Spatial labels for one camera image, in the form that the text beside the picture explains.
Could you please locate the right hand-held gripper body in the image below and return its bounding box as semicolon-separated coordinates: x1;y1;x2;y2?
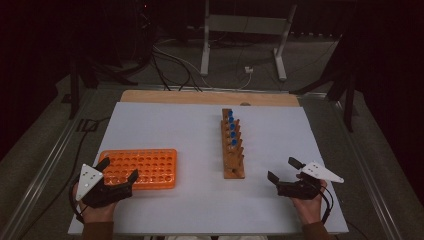
275;161;345;201

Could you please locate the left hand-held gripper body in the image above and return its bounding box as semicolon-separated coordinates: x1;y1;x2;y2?
75;163;134;210

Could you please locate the orange plastic tube rack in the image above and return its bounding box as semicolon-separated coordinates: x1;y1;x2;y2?
98;148;178;191

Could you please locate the wooden tube rack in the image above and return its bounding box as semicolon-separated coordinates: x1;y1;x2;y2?
221;108;246;180

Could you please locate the person's right hand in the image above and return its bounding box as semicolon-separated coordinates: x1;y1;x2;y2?
289;178;329;226

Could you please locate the person's left hand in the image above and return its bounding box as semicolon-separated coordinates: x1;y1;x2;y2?
72;181;118;224

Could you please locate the white table mat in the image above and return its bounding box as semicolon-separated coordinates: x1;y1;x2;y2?
67;101;350;236

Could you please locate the black stand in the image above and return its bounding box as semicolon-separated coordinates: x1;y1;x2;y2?
288;33;360;133
67;49;140;120

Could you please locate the grey metal stand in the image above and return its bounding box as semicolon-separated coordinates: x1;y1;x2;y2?
199;0;298;82

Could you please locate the black floor cable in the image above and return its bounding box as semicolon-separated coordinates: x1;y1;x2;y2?
18;115;112;240

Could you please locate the left hand-held gripper cable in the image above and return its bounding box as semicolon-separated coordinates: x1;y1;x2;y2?
68;179;86;225

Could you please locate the hand-held gripper cable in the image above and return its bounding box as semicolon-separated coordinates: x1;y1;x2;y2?
68;179;86;225
316;185;335;225

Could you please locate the right hand-held gripper cable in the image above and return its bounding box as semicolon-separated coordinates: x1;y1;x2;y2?
316;185;335;225

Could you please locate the metal floor rail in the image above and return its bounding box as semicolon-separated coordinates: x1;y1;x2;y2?
0;89;98;240
328;94;405;240

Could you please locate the black cable bundle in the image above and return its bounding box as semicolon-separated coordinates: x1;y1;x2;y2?
150;49;203;93

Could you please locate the white cable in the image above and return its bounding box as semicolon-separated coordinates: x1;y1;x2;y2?
152;39;253;91

